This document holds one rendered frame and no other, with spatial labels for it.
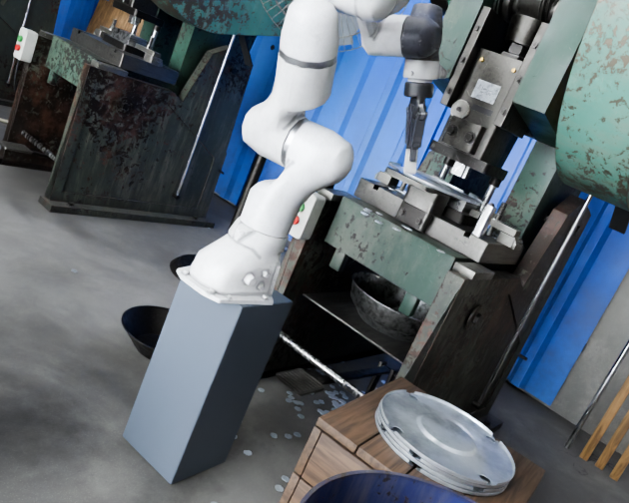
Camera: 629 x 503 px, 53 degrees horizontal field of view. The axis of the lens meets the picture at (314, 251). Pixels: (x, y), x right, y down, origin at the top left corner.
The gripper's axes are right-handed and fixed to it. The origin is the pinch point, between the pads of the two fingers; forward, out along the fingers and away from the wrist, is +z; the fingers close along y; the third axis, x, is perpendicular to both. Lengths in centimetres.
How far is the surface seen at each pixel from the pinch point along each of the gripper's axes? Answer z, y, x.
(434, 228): 18.6, -0.8, 9.2
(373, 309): 45.1, -4.2, -4.8
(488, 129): -8.6, -6.3, 22.7
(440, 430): 44, 57, -4
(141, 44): -23, -143, -90
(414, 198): 11.2, -4.6, 3.6
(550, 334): 87, -76, 94
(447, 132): -6.8, -9.8, 12.4
